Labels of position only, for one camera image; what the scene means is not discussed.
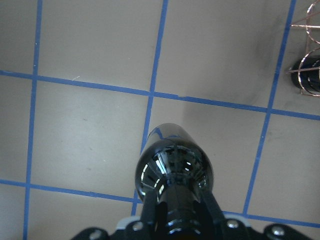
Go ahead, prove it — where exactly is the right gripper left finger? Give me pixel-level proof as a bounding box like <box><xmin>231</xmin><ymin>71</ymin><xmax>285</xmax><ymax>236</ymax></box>
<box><xmin>140</xmin><ymin>192</ymin><xmax>168</xmax><ymax>233</ymax></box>

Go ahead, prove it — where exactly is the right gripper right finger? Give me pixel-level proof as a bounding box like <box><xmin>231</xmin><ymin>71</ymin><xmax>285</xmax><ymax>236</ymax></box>
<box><xmin>193</xmin><ymin>189</ymin><xmax>225</xmax><ymax>233</ymax></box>

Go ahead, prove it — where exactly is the dark wine bottle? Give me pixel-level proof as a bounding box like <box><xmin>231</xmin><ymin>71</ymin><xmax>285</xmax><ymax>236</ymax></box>
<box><xmin>135</xmin><ymin>123</ymin><xmax>214</xmax><ymax>240</ymax></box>

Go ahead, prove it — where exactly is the far wine bottle in basket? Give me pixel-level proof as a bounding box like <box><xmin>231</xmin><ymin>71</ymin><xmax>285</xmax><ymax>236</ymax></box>
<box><xmin>291</xmin><ymin>55</ymin><xmax>320</xmax><ymax>92</ymax></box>

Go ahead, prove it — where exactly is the copper wire wine basket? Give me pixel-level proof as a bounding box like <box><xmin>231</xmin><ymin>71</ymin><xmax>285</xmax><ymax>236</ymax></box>
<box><xmin>287</xmin><ymin>0</ymin><xmax>320</xmax><ymax>98</ymax></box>

